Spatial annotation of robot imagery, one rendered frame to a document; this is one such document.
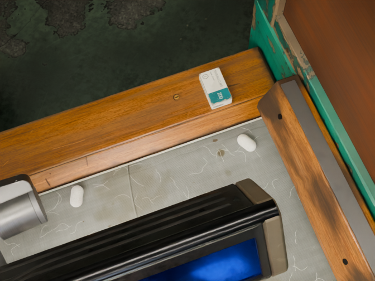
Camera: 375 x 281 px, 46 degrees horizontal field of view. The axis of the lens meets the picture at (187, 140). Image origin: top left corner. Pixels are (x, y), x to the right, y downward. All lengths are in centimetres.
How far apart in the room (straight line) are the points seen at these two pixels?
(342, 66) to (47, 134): 46
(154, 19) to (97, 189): 115
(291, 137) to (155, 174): 22
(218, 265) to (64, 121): 48
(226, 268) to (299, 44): 40
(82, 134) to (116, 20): 112
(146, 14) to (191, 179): 118
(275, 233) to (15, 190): 37
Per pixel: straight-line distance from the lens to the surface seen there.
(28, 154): 75
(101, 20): 182
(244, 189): 35
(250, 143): 70
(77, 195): 71
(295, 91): 63
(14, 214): 59
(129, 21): 180
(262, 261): 34
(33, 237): 73
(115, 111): 74
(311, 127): 61
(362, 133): 57
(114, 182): 72
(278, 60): 72
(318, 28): 59
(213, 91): 71
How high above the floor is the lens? 141
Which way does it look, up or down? 68 degrees down
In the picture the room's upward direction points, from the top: 8 degrees counter-clockwise
